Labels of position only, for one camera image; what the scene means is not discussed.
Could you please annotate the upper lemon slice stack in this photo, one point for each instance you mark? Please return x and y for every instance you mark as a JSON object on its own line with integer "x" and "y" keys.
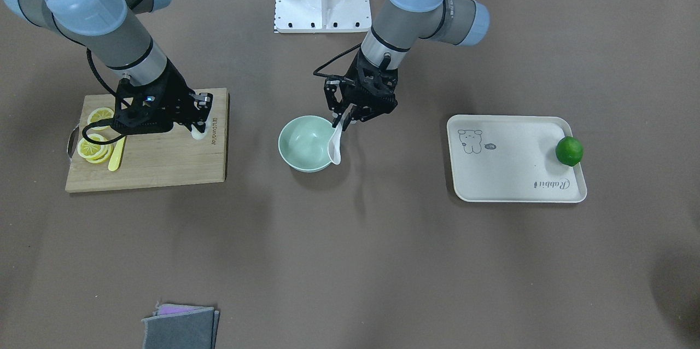
{"x": 94, "y": 153}

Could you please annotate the bamboo cutting board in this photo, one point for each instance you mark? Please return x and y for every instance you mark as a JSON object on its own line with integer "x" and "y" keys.
{"x": 159, "y": 159}

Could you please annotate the white plastic spoon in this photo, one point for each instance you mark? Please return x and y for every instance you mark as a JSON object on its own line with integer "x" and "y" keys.
{"x": 334, "y": 143}

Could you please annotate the folded grey cloth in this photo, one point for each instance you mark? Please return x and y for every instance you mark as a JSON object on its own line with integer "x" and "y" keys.
{"x": 181, "y": 326}

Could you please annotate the green lime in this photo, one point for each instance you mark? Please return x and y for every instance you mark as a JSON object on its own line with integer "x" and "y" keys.
{"x": 569, "y": 151}

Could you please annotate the cream rabbit print tray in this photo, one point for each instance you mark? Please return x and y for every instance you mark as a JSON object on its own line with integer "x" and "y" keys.
{"x": 511, "y": 158}

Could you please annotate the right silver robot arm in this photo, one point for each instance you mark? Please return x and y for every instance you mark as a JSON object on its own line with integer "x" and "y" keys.
{"x": 109, "y": 30}

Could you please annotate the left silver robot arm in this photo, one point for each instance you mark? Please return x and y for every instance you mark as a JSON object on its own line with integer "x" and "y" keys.
{"x": 401, "y": 23}

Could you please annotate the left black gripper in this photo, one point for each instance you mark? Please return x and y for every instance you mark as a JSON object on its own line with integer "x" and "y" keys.
{"x": 334, "y": 93}

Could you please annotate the yellow plastic knife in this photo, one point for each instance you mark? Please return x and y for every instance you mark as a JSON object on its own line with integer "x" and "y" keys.
{"x": 117, "y": 154}

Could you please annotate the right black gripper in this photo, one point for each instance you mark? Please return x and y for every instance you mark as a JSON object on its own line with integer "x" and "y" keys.
{"x": 174, "y": 89}

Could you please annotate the mint green bowl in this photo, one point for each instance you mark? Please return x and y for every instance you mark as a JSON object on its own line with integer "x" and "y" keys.
{"x": 303, "y": 143}

